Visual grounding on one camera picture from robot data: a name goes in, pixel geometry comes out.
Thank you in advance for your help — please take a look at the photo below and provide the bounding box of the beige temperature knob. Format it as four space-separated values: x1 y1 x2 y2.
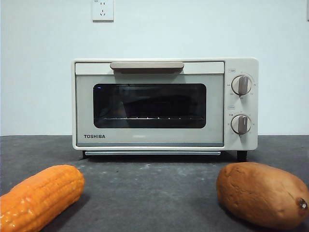
231 74 252 96

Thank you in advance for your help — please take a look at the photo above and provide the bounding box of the cream glass oven door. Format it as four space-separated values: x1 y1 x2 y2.
74 61 225 147

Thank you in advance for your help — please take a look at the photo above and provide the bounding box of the brown sweet potato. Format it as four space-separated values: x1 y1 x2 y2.
216 161 309 230

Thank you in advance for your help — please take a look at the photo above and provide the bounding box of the beige timer knob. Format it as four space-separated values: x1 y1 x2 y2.
230 115 252 135

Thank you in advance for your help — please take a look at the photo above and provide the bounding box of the cream Toshiba toaster oven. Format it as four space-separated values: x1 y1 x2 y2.
71 57 259 162

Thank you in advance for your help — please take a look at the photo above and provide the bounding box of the white wall socket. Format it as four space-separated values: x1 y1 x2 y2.
92 0 114 23

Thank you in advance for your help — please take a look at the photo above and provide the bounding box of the silver wire oven rack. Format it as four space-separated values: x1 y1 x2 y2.
103 116 204 121

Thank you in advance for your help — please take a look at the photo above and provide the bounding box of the orange corn cob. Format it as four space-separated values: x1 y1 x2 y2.
0 164 85 232

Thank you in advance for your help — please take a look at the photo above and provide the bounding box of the beige oven door handle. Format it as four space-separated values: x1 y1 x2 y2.
110 61 184 74

